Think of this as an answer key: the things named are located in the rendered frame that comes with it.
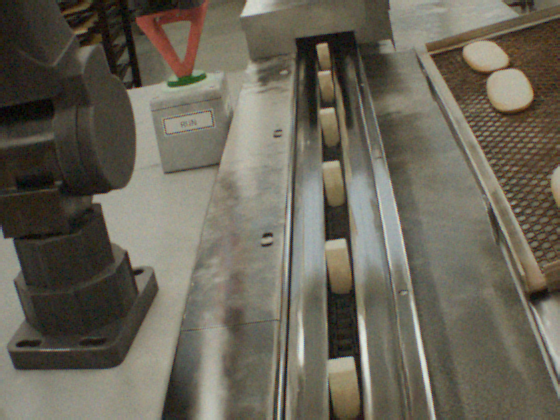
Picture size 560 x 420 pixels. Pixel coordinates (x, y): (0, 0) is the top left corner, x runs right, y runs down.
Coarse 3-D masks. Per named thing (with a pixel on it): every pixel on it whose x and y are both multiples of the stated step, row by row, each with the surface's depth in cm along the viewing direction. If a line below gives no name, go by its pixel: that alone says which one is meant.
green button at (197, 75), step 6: (192, 72) 91; (198, 72) 91; (204, 72) 91; (168, 78) 91; (174, 78) 90; (180, 78) 90; (186, 78) 89; (192, 78) 89; (198, 78) 89; (204, 78) 90; (168, 84) 90; (174, 84) 89; (180, 84) 89; (186, 84) 89
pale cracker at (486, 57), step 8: (464, 48) 84; (472, 48) 82; (480, 48) 81; (488, 48) 81; (496, 48) 80; (464, 56) 82; (472, 56) 80; (480, 56) 79; (488, 56) 78; (496, 56) 78; (504, 56) 78; (472, 64) 79; (480, 64) 78; (488, 64) 77; (496, 64) 77; (504, 64) 77; (488, 72) 77
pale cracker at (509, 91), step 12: (504, 72) 73; (516, 72) 72; (492, 84) 71; (504, 84) 70; (516, 84) 69; (528, 84) 69; (492, 96) 69; (504, 96) 68; (516, 96) 67; (528, 96) 67; (504, 108) 66; (516, 108) 66
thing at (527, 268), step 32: (480, 32) 88; (512, 32) 87; (544, 32) 83; (448, 64) 84; (512, 64) 77; (544, 64) 75; (448, 96) 74; (480, 128) 66; (544, 128) 62; (480, 160) 60; (512, 160) 59; (544, 160) 57; (544, 192) 53; (512, 224) 50; (512, 256) 45
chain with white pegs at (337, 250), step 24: (336, 120) 84; (336, 144) 84; (336, 168) 70; (336, 192) 70; (336, 216) 70; (336, 240) 58; (336, 264) 57; (336, 288) 58; (336, 312) 56; (336, 336) 53; (336, 360) 45; (336, 384) 44; (360, 384) 48; (336, 408) 45; (360, 408) 45
